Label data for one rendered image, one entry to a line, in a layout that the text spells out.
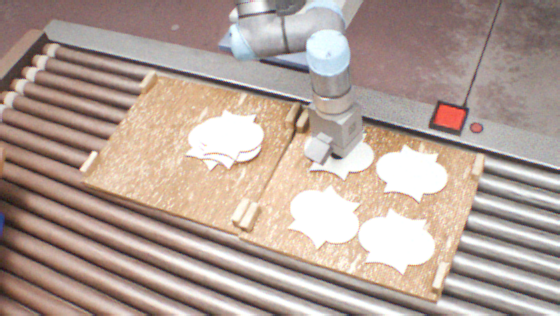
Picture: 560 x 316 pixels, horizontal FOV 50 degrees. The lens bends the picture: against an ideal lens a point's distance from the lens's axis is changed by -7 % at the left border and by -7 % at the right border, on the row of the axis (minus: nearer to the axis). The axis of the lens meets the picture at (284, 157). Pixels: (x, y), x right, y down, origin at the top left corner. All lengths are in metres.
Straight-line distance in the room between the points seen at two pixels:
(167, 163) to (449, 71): 1.71
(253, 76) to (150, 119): 0.27
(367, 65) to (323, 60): 1.78
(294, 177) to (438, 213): 0.31
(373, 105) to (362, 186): 0.24
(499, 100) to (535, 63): 0.30
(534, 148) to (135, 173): 0.88
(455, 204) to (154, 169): 0.65
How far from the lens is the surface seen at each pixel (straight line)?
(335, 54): 1.12
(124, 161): 1.48
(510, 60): 2.97
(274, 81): 1.57
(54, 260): 1.42
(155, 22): 3.38
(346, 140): 1.27
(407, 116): 1.46
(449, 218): 1.28
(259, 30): 1.23
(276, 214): 1.30
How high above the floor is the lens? 2.01
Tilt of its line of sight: 51 degrees down
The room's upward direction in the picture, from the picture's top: 12 degrees counter-clockwise
